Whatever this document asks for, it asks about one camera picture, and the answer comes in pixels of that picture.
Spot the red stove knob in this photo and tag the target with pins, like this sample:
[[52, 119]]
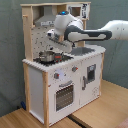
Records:
[[74, 68], [56, 75]]

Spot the white cabinet door with dispenser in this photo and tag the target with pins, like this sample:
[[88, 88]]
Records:
[[91, 70]]

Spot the small steel pot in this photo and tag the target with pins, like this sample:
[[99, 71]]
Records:
[[46, 56]]

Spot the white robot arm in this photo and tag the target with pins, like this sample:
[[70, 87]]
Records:
[[69, 30]]

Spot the white oven door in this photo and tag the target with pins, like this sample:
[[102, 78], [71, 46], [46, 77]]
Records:
[[63, 99]]

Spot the black stovetop with red burners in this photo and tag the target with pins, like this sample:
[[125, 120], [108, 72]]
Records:
[[58, 58]]

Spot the right red stove knob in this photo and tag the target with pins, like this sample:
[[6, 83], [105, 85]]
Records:
[[74, 68]]

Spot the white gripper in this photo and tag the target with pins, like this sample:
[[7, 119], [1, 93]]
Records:
[[58, 41]]

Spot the wooden toy kitchen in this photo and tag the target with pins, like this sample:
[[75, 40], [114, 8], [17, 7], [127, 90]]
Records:
[[38, 78]]

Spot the green backdrop curtain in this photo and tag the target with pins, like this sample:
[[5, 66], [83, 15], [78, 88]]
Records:
[[12, 47]]

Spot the grey sink basin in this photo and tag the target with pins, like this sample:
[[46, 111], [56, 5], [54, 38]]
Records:
[[79, 51]]

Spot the grey range hood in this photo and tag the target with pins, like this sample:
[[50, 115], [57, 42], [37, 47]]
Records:
[[47, 16]]

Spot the left red stove knob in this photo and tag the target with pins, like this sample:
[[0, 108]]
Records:
[[56, 75]]

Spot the toy microwave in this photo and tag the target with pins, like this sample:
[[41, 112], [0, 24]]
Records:
[[79, 10]]

